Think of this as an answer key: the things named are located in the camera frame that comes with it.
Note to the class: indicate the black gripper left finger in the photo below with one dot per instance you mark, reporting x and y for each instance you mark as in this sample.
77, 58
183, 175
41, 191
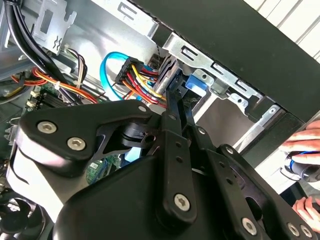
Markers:
75, 125

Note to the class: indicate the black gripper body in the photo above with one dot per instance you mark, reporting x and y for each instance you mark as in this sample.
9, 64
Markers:
120, 207

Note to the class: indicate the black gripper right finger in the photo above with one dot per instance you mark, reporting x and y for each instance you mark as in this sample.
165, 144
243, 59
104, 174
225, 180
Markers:
225, 170

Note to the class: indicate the hard disk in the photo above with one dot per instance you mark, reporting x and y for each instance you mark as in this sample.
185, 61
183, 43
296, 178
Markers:
195, 83

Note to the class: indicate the person's hand holding tool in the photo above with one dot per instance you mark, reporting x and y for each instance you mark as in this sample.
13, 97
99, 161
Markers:
307, 140

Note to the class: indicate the person's empty hand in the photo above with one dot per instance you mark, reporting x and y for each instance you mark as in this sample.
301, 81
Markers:
310, 212

